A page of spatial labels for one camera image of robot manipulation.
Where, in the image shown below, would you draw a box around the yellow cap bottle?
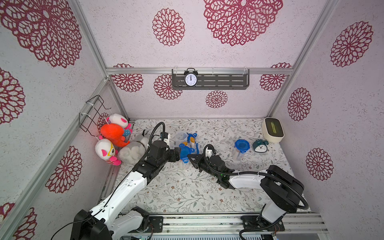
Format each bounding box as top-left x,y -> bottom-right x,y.
190,137 -> 196,148

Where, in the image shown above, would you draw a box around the clear plastic container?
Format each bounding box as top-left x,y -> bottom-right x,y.
233,149 -> 245,161
174,131 -> 188,147
178,160 -> 191,171

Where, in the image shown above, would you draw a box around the blue lid front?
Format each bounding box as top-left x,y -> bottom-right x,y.
235,139 -> 251,154

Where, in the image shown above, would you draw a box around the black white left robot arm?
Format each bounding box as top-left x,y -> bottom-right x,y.
70,122 -> 180,240

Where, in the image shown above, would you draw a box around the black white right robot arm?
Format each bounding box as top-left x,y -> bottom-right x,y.
188,144 -> 310,240

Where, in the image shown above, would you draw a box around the red orange plush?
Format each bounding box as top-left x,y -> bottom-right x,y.
100,123 -> 130,148

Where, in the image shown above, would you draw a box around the teal small object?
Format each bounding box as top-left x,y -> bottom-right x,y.
252,139 -> 269,153

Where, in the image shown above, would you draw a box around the white plush yellow glasses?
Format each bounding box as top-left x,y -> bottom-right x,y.
95,137 -> 122,166

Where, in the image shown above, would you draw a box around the white pink plush top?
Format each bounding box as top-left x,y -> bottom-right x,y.
107,114 -> 132,130

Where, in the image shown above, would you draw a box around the cream box green window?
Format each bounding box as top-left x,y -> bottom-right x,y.
262,117 -> 285,143

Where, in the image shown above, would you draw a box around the black alarm clock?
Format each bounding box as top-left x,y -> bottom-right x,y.
184,68 -> 199,87

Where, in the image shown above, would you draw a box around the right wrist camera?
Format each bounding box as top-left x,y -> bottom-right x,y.
205,148 -> 215,159

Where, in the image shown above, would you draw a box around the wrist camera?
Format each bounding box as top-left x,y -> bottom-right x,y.
205,148 -> 215,159
160,132 -> 171,147

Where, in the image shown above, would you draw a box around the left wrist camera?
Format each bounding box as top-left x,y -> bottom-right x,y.
160,132 -> 171,147

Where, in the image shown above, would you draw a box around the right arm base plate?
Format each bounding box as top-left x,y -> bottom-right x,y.
241,215 -> 285,232

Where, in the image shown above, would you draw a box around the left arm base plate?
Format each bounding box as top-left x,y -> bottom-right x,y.
130,216 -> 164,234

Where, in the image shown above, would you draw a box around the grey wall shelf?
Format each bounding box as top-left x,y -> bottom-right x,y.
171,69 -> 250,90

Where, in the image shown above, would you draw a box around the black wire basket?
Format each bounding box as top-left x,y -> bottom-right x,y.
78,95 -> 112,137

